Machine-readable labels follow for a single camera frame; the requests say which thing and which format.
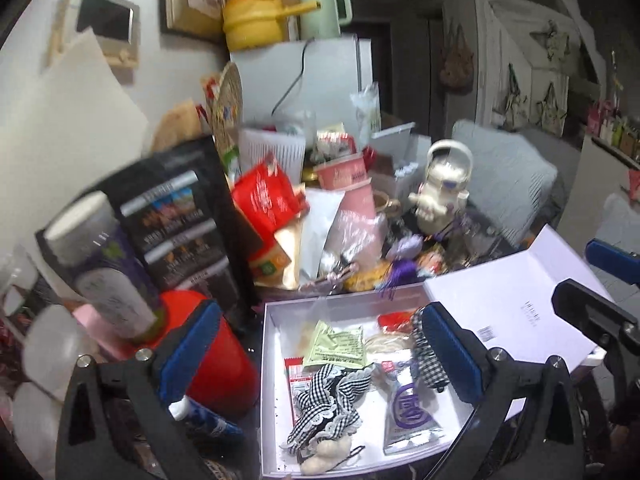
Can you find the blue tablet tube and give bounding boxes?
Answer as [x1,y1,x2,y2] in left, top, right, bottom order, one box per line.
[167,395,246,442]

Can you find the round woven fan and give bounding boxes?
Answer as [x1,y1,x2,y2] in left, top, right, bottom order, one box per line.
[212,61,244,162]

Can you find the dark label jar white lid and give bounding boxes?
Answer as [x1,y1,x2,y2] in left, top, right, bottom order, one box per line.
[42,191,162,342]

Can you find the green packet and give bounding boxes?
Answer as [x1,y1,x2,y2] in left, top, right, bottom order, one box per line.
[302,321,369,369]

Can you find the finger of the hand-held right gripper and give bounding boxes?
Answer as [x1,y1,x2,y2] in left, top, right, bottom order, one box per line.
[551,280,640,401]
[586,239,640,286]

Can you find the red snack packet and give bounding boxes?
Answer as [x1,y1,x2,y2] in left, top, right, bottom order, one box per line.
[377,311,416,336]

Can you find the grey open box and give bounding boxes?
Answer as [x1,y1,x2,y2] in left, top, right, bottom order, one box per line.
[370,122,432,197]

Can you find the black white gingham bow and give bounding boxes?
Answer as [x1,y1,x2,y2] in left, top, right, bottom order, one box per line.
[409,310,452,392]

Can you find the black power cable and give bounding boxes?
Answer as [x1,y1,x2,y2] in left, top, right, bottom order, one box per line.
[271,40,312,117]

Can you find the wall intercom panel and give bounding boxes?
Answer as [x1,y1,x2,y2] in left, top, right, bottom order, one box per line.
[47,0,141,72]

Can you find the black snack bag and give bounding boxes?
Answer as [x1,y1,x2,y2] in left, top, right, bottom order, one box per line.
[107,135,257,322]

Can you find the clear bag of white coils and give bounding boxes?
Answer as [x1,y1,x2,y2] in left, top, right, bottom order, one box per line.
[365,332,417,357]

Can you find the white slotted basket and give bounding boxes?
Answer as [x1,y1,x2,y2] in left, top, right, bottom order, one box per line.
[237,127,307,182]

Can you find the lavender gift box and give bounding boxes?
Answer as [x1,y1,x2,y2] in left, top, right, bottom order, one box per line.
[260,224,616,478]

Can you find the pink cup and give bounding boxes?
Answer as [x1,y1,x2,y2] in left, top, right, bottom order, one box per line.
[315,152,384,262]

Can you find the white refrigerator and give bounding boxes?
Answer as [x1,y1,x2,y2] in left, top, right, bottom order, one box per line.
[229,35,373,132]

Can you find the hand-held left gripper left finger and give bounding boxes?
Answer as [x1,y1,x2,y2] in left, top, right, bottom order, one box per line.
[55,300,223,480]

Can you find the framed picture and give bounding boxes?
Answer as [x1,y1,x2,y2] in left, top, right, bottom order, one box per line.
[160,0,227,43]

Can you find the red foil packet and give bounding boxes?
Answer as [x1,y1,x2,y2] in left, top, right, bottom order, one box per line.
[231,160,308,242]

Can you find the cream tote bag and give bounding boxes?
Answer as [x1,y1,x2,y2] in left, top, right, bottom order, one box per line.
[537,82,572,137]
[542,20,572,62]
[492,62,529,132]

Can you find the purple tassel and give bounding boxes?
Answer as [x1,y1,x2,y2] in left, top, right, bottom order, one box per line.
[377,234,427,302]

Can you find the white cutting board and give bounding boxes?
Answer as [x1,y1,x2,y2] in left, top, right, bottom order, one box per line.
[0,27,151,271]

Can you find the checkered plush toy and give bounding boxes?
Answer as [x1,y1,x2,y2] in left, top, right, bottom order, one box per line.
[280,362,374,476]

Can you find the dark brown door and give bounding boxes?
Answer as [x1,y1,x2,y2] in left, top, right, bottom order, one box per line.
[350,20,397,111]

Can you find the yellow pot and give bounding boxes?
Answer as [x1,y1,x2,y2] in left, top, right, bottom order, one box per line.
[221,0,321,52]

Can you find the green white pouch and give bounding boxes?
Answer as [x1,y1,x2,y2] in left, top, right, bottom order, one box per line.
[350,82,382,137]

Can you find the brown hanging bag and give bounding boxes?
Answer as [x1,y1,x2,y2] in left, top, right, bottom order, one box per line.
[440,20,474,97]

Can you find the cream astronaut-shaped bottle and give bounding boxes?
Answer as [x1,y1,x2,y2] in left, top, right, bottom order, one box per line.
[409,139,473,235]

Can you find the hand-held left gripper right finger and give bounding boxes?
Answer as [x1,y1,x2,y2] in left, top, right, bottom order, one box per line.
[420,302,583,480]

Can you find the pale green mug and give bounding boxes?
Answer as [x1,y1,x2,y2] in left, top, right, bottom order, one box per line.
[299,0,352,41]

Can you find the purple grey snack packet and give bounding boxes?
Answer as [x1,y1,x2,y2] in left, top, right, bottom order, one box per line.
[382,350,447,456]

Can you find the red cylindrical container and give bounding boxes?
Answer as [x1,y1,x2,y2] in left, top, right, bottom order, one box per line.
[160,290,261,417]

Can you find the row of small bottles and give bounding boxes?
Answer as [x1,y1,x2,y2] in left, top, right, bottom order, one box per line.
[587,50,640,162]

